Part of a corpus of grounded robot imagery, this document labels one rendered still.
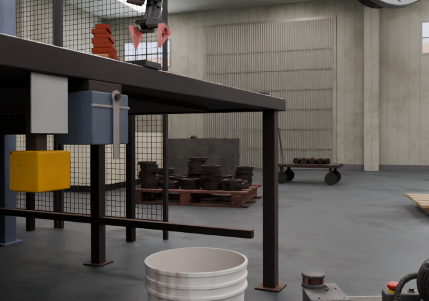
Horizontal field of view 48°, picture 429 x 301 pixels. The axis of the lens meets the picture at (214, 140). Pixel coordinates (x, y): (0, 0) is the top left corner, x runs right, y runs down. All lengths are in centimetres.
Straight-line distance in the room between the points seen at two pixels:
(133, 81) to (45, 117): 31
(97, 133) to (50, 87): 15
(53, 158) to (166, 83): 50
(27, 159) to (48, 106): 12
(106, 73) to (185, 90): 38
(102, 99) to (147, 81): 22
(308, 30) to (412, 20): 217
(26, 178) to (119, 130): 27
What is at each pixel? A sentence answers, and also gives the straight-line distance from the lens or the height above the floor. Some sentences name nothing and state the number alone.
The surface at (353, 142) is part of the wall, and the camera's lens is 1109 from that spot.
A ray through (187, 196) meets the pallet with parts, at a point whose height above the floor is 10.
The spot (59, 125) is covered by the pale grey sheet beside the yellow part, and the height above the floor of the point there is 75.
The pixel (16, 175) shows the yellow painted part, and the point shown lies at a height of 65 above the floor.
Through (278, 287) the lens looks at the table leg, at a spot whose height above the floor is 1.
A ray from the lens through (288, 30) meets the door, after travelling 1144.
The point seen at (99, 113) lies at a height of 78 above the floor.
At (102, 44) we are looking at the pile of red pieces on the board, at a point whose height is 121.
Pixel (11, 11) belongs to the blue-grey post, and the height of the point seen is 159.
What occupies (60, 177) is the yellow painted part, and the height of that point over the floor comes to 65.
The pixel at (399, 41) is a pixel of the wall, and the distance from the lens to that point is 1128.
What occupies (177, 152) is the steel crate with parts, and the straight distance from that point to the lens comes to 688.
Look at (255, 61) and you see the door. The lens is 1147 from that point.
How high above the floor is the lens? 73
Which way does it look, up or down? level
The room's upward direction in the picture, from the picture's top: straight up
